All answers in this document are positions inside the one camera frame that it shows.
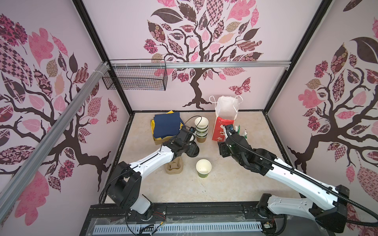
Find cardboard napkin box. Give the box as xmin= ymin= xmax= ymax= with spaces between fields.
xmin=153 ymin=136 xmax=173 ymax=145

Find white cable duct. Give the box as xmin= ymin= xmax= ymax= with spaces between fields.
xmin=93 ymin=222 xmax=263 ymax=236

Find black wire basket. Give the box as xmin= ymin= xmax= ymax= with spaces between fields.
xmin=102 ymin=59 xmax=168 ymax=91

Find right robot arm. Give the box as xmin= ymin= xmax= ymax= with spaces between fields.
xmin=219 ymin=124 xmax=378 ymax=233

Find stack of black lids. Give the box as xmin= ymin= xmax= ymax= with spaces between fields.
xmin=187 ymin=142 xmax=199 ymax=158

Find stack of paper cups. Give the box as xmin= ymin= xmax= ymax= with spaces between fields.
xmin=195 ymin=117 xmax=209 ymax=143

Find green paper coffee cup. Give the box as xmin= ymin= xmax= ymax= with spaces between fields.
xmin=196 ymin=159 xmax=212 ymax=178

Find aluminium frame bar left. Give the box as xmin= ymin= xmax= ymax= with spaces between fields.
xmin=1 ymin=62 xmax=110 ymax=220

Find yellow napkins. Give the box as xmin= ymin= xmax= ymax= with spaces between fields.
xmin=150 ymin=110 xmax=184 ymax=140

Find aluminium frame bar back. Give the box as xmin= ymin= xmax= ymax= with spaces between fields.
xmin=111 ymin=61 xmax=291 ymax=69

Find red white paper bag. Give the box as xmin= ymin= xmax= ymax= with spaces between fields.
xmin=209 ymin=95 xmax=244 ymax=142

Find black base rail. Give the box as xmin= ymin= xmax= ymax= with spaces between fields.
xmin=79 ymin=200 xmax=334 ymax=236

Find aluminium frame bar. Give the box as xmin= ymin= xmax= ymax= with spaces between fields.
xmin=1 ymin=62 xmax=110 ymax=220
xmin=111 ymin=61 xmax=291 ymax=69

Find pulp cup carrier tray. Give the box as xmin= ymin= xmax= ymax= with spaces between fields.
xmin=164 ymin=157 xmax=184 ymax=175

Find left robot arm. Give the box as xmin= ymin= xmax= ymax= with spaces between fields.
xmin=103 ymin=126 xmax=199 ymax=220

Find green white straw packets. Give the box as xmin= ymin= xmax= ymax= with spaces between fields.
xmin=235 ymin=125 xmax=248 ymax=139

